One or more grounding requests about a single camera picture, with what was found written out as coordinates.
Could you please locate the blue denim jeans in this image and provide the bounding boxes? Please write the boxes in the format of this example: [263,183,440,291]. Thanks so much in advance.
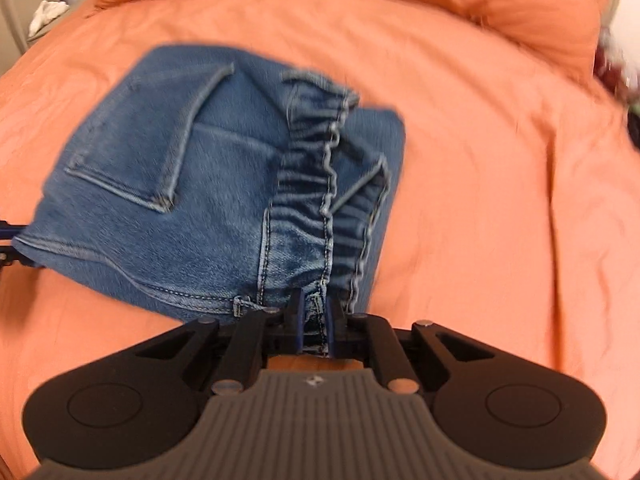
[13,44,405,354]

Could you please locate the orange bed sheet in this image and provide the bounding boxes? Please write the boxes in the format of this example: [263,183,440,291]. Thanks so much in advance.
[1,0,639,479]

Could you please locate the white cloth on nightstand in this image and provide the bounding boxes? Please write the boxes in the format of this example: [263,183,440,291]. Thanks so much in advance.
[28,0,70,39]

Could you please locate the left beige nightstand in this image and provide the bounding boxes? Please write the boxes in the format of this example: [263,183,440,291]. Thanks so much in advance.
[26,0,89,48]

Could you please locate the black jacket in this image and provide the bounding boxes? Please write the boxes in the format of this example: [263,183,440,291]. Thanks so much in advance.
[627,110,640,150]

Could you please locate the red and white plush toy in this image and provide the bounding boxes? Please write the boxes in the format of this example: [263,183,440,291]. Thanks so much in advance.
[593,27,639,107]

